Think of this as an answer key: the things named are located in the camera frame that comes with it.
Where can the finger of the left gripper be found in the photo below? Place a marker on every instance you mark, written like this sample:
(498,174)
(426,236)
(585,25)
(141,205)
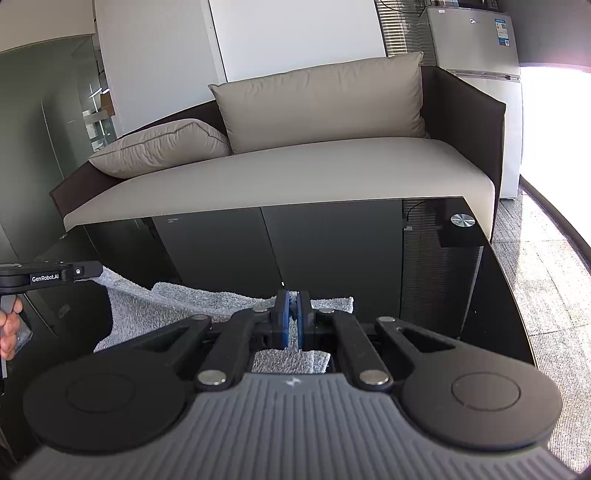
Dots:
(85,270)

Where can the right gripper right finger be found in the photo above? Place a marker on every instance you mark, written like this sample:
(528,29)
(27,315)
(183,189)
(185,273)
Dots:
(339,333)

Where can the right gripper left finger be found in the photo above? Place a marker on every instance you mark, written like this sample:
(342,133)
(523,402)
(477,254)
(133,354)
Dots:
(247,332)

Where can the grey terry towel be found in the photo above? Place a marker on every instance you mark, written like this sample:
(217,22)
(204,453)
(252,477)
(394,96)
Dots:
(136,311)

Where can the person's left hand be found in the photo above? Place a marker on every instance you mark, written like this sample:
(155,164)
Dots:
(10,325)

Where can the dark brown sofa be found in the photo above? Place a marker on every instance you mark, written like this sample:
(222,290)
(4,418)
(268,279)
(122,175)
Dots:
(460,156)

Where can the small beige side cushion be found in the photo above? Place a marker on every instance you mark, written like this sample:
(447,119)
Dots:
(161,147)

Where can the round silver table disc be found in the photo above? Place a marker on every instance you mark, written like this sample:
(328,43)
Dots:
(463,220)

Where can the large beige back cushion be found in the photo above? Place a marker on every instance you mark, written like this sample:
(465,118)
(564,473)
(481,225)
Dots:
(369,98)

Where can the silver refrigerator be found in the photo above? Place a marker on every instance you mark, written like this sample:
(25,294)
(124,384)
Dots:
(479,46)

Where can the black microwave oven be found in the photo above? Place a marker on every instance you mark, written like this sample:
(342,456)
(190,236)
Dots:
(491,5)

